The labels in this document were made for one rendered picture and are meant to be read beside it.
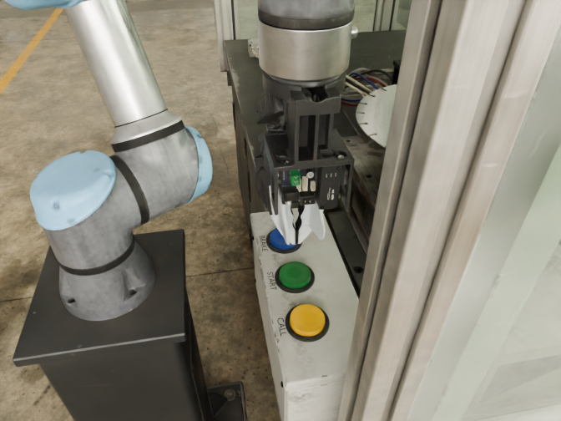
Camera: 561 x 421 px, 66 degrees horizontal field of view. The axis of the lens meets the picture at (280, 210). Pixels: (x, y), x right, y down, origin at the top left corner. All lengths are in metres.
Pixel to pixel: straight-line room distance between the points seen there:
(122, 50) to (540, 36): 0.57
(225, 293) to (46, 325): 1.03
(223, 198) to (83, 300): 1.50
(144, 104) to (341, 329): 0.42
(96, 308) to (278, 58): 0.51
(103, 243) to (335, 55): 0.44
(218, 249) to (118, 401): 1.12
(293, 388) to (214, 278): 1.33
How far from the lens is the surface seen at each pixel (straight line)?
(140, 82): 0.69
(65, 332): 0.77
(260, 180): 0.45
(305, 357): 0.49
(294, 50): 0.34
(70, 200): 0.63
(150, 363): 0.79
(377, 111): 0.84
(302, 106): 0.34
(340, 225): 0.86
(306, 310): 0.52
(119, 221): 0.66
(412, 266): 0.26
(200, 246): 1.93
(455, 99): 0.20
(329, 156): 0.39
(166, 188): 0.68
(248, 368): 1.53
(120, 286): 0.72
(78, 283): 0.73
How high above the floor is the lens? 1.31
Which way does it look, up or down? 39 degrees down
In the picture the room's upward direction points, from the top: straight up
